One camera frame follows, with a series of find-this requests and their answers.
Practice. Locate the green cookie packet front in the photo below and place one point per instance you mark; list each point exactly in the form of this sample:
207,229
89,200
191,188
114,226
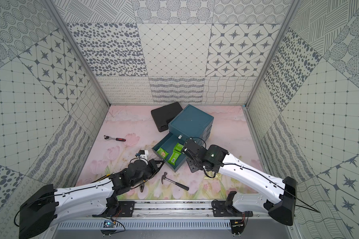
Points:
162,153

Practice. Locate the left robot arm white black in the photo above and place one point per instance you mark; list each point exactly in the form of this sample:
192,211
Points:
49,205

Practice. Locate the black claw hammer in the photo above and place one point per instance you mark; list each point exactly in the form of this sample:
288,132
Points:
164,178

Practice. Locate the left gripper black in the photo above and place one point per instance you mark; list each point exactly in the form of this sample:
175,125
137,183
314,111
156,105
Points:
151,168

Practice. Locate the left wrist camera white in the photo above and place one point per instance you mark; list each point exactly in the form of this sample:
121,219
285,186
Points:
142,155

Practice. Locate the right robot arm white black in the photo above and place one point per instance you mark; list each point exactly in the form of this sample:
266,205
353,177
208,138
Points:
274,196

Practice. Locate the teal drawer cabinet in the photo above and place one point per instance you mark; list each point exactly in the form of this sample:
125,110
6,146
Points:
191,122

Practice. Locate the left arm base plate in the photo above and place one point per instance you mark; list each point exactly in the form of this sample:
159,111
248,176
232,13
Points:
125,208

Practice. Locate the aluminium mounting rail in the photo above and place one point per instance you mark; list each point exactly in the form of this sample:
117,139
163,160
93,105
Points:
173,206

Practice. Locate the black plastic case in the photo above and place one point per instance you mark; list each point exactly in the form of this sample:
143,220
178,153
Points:
162,116

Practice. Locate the red handled ratchet wrench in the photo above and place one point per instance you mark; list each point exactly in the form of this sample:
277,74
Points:
106,137

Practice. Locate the teal drawer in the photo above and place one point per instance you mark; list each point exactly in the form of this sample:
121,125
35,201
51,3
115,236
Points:
168,144

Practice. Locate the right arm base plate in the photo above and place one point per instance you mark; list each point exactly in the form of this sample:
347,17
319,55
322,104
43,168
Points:
220,209

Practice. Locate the white slotted cable duct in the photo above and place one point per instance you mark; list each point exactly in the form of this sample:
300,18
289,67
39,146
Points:
194,224

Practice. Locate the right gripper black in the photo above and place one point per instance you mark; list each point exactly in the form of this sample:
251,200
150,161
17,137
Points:
193,168

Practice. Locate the yellow black pliers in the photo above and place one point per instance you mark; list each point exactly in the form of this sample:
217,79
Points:
142,186

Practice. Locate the green cookie packet barcode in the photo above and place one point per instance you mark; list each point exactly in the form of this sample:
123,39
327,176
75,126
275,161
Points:
178,147

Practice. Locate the green cookie packet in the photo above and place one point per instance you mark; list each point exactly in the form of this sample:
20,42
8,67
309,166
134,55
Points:
174,157
162,153

